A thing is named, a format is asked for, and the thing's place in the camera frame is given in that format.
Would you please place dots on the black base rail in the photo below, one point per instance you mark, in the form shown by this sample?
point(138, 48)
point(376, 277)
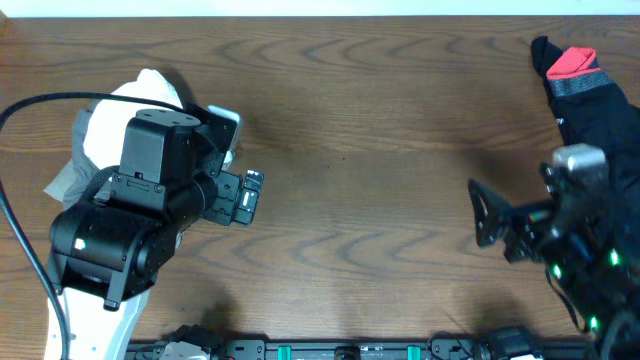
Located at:
point(194, 342)

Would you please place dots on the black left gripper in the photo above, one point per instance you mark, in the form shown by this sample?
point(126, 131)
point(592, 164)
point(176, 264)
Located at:
point(228, 198)

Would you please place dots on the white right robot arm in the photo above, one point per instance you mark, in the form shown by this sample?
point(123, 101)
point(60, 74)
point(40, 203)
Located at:
point(586, 269)

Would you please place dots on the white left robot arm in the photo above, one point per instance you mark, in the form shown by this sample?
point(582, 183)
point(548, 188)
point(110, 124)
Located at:
point(108, 247)

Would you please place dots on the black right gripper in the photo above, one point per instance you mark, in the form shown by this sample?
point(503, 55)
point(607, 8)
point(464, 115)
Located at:
point(531, 219)

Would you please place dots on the grey folded garment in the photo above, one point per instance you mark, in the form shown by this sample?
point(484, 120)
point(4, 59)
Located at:
point(70, 182)

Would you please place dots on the white printed t-shirt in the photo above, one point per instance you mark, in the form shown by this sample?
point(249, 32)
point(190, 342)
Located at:
point(100, 129)

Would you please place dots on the black garment with red collar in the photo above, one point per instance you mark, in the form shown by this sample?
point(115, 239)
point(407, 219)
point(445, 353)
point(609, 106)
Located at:
point(591, 108)

